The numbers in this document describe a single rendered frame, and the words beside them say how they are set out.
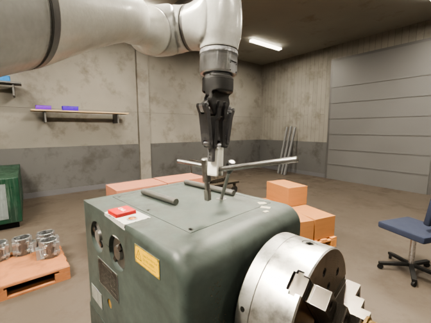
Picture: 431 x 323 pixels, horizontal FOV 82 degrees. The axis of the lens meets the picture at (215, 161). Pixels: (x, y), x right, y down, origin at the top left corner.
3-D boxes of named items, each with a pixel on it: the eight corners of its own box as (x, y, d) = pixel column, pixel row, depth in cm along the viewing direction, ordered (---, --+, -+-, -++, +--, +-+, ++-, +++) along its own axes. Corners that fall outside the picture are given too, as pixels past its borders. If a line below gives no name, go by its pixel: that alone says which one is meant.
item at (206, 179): (202, 200, 65) (199, 159, 62) (207, 197, 67) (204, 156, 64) (208, 202, 64) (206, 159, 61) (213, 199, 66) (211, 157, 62)
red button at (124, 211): (108, 216, 72) (107, 209, 72) (127, 211, 76) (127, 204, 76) (116, 221, 68) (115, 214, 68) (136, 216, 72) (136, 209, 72)
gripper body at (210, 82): (220, 70, 53) (219, 114, 54) (240, 78, 60) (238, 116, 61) (194, 74, 57) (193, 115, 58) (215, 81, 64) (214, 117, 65)
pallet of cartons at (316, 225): (345, 242, 328) (348, 193, 319) (299, 263, 278) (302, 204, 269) (276, 215, 428) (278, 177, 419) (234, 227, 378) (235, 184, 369)
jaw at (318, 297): (301, 316, 54) (286, 293, 48) (310, 295, 57) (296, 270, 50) (356, 347, 47) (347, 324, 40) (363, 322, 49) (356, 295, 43)
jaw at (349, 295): (314, 294, 59) (333, 268, 67) (314, 311, 60) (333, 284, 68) (367, 319, 51) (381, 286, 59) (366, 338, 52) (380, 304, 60)
